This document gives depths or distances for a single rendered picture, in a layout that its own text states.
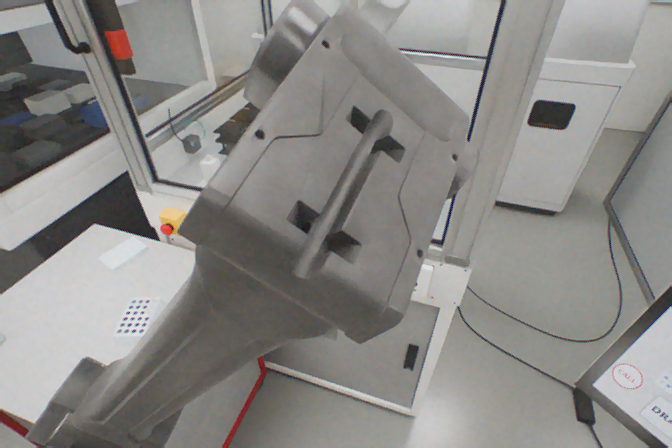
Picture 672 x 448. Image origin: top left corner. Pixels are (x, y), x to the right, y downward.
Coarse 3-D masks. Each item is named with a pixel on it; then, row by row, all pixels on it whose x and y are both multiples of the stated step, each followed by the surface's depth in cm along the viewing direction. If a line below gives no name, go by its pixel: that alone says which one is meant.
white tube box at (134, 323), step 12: (132, 300) 103; (144, 300) 103; (132, 312) 100; (144, 312) 100; (156, 312) 101; (120, 324) 97; (132, 324) 97; (144, 324) 98; (120, 336) 94; (132, 336) 94
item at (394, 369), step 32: (416, 320) 113; (448, 320) 107; (288, 352) 153; (320, 352) 144; (352, 352) 137; (384, 352) 130; (416, 352) 122; (320, 384) 160; (352, 384) 152; (384, 384) 144; (416, 384) 136; (416, 416) 150
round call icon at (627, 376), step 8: (624, 360) 64; (616, 368) 64; (624, 368) 64; (632, 368) 63; (608, 376) 65; (616, 376) 64; (624, 376) 64; (632, 376) 63; (640, 376) 62; (648, 376) 62; (624, 384) 63; (632, 384) 63; (640, 384) 62; (632, 392) 62
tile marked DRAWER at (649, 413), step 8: (656, 400) 61; (664, 400) 60; (648, 408) 61; (656, 408) 60; (664, 408) 60; (648, 416) 61; (656, 416) 60; (664, 416) 60; (656, 424) 60; (664, 424) 59; (664, 432) 59
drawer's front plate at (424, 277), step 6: (426, 270) 94; (432, 270) 94; (420, 276) 96; (426, 276) 95; (420, 282) 97; (426, 282) 97; (414, 288) 100; (420, 288) 99; (426, 288) 98; (414, 294) 101; (420, 294) 100; (426, 294) 100
